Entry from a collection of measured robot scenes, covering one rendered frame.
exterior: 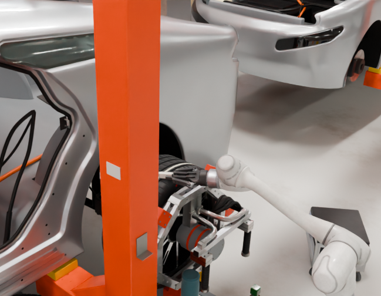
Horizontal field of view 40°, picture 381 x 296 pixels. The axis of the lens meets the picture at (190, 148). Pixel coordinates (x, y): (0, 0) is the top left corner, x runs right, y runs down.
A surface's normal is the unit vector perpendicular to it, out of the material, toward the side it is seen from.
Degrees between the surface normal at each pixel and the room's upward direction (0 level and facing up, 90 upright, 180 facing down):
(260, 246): 0
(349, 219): 0
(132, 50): 90
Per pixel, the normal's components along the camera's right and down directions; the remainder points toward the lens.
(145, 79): 0.78, 0.32
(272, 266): 0.04, -0.89
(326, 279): -0.59, 0.28
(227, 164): -0.35, -0.43
